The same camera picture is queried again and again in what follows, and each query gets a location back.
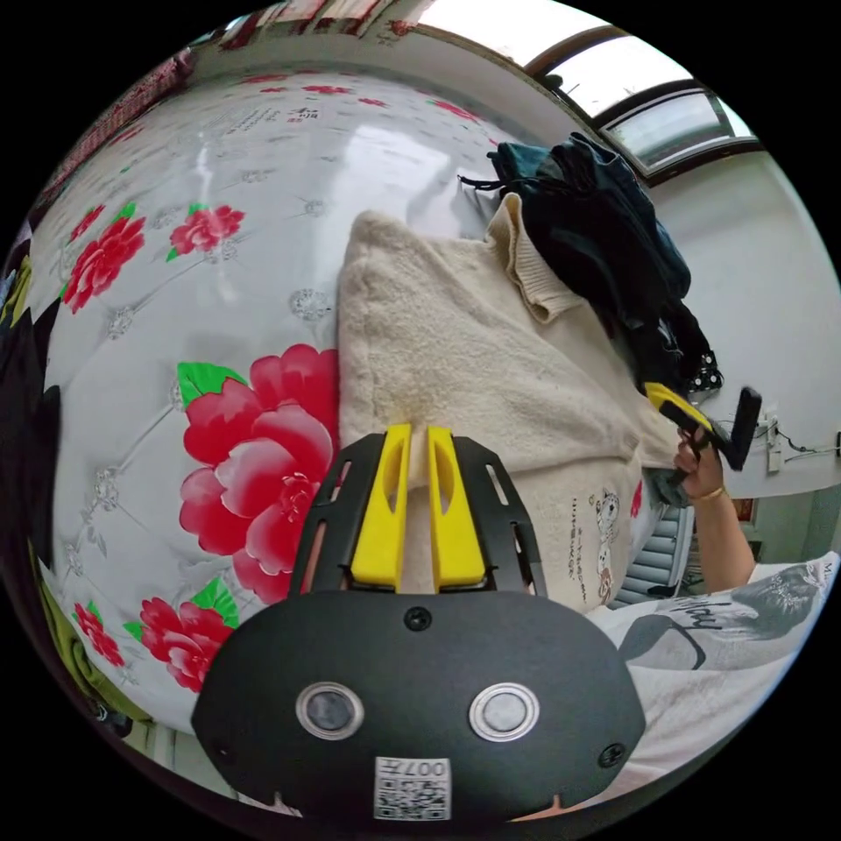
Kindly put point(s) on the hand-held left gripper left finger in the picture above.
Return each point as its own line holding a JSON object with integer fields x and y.
{"x": 382, "y": 519}

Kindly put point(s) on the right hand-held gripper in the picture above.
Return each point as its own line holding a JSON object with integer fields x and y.
{"x": 711, "y": 441}

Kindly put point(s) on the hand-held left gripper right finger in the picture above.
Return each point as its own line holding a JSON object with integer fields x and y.
{"x": 455, "y": 525}

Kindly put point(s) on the beige sweater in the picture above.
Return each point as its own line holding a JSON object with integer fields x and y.
{"x": 460, "y": 342}

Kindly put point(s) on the person's right forearm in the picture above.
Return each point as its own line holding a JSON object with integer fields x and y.
{"x": 726, "y": 545}

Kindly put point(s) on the person's right hand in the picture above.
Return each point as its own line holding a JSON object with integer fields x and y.
{"x": 696, "y": 470}

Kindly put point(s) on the pile of clothes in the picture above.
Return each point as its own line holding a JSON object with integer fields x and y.
{"x": 604, "y": 223}

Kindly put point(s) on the person's body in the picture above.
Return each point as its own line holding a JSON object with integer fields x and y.
{"x": 723, "y": 663}

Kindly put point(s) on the window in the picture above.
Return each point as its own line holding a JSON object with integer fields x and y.
{"x": 663, "y": 112}

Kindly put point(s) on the bed with floral sheet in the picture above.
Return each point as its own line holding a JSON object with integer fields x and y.
{"x": 197, "y": 302}

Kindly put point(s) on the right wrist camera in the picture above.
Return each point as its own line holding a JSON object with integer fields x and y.
{"x": 744, "y": 427}

